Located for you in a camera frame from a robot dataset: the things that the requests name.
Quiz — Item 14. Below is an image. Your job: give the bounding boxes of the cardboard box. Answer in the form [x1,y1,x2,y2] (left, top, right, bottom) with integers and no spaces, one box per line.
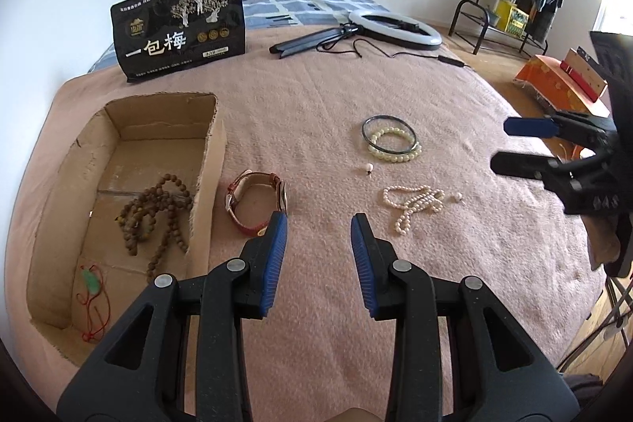
[25,92,228,366]

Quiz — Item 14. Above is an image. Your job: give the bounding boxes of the black snack bag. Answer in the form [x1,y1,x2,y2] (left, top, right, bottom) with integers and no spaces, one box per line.
[110,0,246,83]

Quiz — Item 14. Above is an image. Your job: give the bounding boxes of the black ring light cable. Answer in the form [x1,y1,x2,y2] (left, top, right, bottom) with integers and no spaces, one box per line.
[316,34,468,69]

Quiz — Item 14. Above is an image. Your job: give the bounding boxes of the yellow crate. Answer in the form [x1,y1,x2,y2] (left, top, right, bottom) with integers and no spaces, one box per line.
[497,0,529,38]

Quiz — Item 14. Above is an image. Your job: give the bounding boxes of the blue checked bed sheet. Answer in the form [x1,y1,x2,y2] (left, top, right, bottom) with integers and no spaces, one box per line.
[89,0,377,74]

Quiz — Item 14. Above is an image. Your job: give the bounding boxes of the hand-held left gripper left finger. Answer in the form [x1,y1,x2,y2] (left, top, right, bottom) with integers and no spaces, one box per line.
[57,210,288,422]

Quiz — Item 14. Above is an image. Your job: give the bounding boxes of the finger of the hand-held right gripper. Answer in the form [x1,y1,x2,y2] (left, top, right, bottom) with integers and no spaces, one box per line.
[503,113,614,141]
[491,150,601,205]

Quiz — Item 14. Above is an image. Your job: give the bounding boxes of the jade pendant on red cord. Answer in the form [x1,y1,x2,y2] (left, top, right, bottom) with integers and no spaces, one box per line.
[74,261,112,343]

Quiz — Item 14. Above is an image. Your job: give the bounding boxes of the black tripod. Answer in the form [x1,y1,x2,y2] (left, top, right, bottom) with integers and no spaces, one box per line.
[559,274,633,373]

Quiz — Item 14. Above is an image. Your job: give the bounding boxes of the cream bead bracelet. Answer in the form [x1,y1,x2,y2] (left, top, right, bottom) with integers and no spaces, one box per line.
[367,127,423,163]

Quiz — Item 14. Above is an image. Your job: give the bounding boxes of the orange patterned box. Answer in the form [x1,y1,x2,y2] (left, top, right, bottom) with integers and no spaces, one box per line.
[513,55,611,119]

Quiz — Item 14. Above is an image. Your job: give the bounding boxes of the red and wooden box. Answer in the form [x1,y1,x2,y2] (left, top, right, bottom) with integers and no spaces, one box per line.
[560,47,608,102]

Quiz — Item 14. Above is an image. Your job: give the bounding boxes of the ring light with stand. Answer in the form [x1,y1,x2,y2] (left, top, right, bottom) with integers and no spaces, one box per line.
[269,10,442,57]

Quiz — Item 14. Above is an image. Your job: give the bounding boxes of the dark glass bangle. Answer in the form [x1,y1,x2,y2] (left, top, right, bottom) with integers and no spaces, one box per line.
[361,115,416,154]

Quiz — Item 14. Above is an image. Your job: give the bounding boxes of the brown wooden bead necklace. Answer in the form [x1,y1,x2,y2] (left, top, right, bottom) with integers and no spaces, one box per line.
[115,173,193,257]

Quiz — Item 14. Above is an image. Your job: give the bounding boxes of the red strap wristwatch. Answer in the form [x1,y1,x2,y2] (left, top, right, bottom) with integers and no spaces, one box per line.
[225,170,290,237]

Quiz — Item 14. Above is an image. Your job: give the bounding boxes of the white pearl necklace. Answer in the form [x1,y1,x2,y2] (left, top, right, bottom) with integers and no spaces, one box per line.
[382,185,446,236]

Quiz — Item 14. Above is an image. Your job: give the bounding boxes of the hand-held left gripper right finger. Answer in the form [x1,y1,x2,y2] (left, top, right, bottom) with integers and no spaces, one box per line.
[350,213,579,422]

